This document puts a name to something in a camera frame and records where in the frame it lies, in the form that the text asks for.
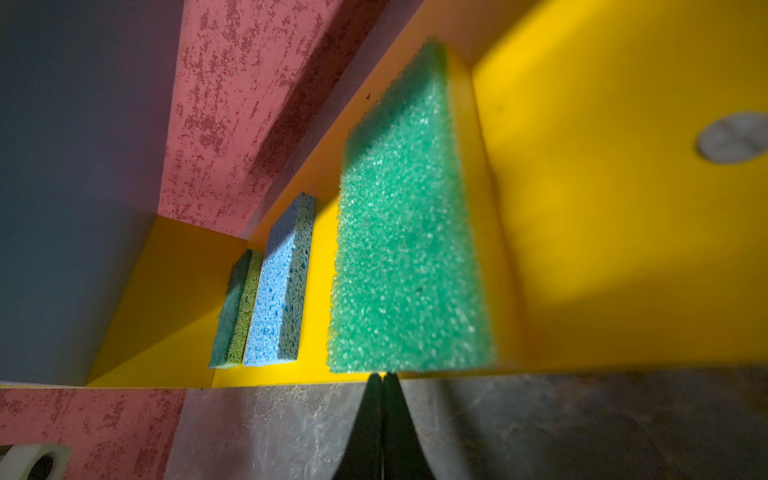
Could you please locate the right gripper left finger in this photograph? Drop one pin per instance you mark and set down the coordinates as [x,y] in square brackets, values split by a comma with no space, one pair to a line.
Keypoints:
[363,457]

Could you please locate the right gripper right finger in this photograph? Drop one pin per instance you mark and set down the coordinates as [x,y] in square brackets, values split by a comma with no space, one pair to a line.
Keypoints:
[403,457]

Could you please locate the blue sponge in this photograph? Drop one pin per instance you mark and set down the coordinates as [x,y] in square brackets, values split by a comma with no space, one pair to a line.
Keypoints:
[274,333]

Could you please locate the bright green sponge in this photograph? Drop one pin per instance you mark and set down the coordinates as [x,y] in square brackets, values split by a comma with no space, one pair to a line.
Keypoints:
[422,275]

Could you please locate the dark green scrub sponge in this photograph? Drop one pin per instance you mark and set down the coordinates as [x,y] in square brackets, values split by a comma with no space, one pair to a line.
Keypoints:
[235,316]

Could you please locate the yellow shelf pink blue boards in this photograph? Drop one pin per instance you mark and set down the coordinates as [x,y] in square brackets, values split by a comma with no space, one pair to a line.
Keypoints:
[146,145]

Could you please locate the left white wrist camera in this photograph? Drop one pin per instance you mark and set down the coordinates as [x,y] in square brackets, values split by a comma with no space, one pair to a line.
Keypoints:
[34,461]

